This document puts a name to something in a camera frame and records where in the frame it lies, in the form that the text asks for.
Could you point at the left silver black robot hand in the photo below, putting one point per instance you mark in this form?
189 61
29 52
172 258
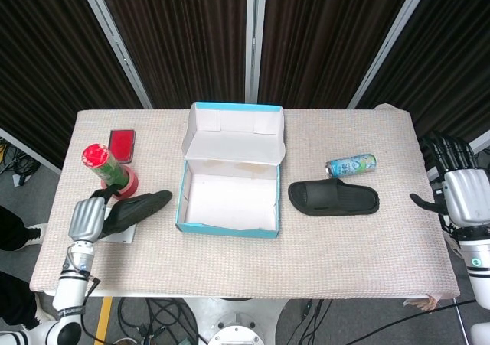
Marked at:
86 219

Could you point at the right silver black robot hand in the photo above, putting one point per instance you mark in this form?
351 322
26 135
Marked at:
467 196

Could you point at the black slipper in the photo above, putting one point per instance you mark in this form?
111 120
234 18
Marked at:
138 207
333 199

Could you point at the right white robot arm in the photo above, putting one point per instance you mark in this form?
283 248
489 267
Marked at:
478 276

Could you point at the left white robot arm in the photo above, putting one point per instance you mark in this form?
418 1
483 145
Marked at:
70 287

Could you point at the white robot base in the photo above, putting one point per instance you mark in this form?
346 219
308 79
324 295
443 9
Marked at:
237 322

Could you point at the light blue shoe box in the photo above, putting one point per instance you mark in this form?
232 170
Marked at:
229 196

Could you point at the white flat square board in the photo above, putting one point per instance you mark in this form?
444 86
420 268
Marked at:
124 236

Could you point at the white sneaker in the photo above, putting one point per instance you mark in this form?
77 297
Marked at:
38 234

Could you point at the green canister with red lid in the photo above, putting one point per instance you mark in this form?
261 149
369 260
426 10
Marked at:
109 169

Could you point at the red tape roll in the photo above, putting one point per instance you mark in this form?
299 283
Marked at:
132 184

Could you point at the red stamp pad black case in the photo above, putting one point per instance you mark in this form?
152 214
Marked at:
121 144

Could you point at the light blue beverage can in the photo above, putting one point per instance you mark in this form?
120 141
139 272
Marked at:
352 166

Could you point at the dark brown curtain panel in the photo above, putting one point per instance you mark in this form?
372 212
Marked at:
183 35
325 35
451 62
42 62

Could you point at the beige woven table cloth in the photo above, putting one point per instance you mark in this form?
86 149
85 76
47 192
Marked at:
306 253

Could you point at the grey partition post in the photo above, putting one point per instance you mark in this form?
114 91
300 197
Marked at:
390 43
254 35
115 43

